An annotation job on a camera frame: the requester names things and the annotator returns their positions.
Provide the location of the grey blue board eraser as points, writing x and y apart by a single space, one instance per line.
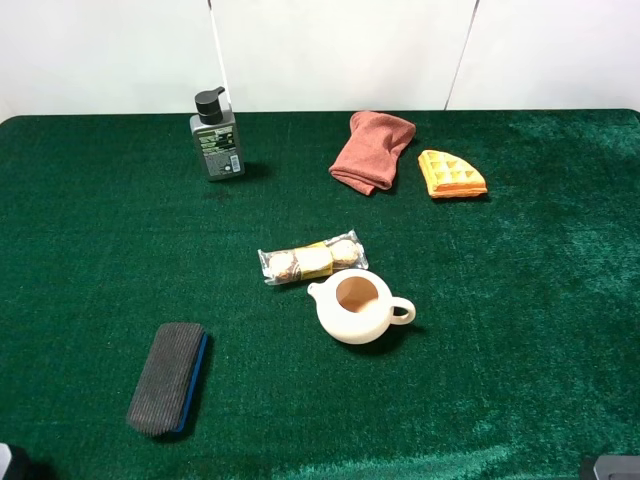
163 395

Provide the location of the wrapped chocolate balls pack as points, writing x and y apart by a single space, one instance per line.
317 260

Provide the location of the cream ceramic teapot without lid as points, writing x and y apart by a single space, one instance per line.
356 307

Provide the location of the folded reddish brown cloth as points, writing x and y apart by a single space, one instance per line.
368 160

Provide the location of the green velvet table cloth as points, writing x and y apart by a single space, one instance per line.
522 360

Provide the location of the orange waffle quarter toy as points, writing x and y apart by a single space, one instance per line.
449 176

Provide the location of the grey pump bottle black cap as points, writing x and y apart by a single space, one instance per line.
215 135

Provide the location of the grey right device corner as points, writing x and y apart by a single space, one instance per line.
610 467

